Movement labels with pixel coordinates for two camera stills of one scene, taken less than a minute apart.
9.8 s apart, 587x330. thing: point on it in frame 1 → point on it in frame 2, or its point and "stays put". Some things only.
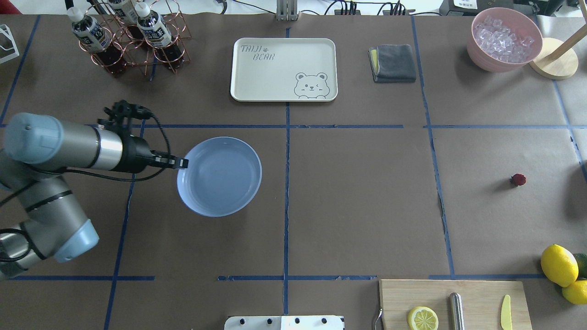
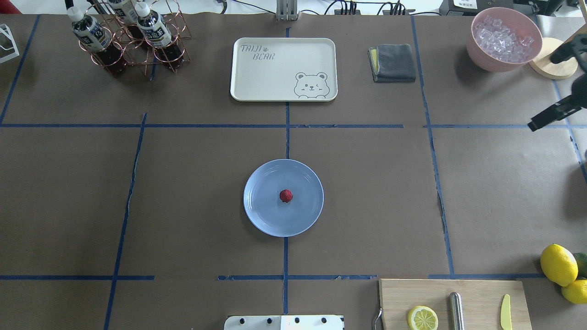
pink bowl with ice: x=503 y=40 stays put
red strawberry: x=518 y=179 → x=285 y=195
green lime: x=581 y=259 stays put
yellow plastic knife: x=506 y=317 stays put
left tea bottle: x=93 y=37 stays put
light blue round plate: x=223 y=177 → x=264 y=207
